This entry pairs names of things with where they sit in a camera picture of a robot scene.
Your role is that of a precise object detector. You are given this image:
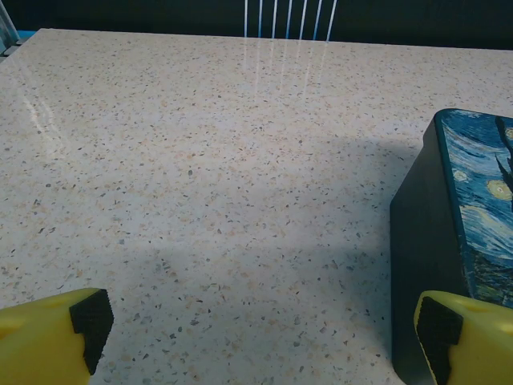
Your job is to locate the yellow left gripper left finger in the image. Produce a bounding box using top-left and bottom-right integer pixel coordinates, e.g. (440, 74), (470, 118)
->
(0, 287), (115, 385)

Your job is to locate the aluminium frame post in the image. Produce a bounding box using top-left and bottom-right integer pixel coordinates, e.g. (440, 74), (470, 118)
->
(0, 0), (21, 57)

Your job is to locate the dark box with starry-night lid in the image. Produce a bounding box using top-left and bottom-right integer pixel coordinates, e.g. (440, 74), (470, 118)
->
(390, 107), (513, 385)

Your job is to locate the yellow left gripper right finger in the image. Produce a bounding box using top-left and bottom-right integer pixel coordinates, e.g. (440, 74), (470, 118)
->
(414, 290), (513, 385)

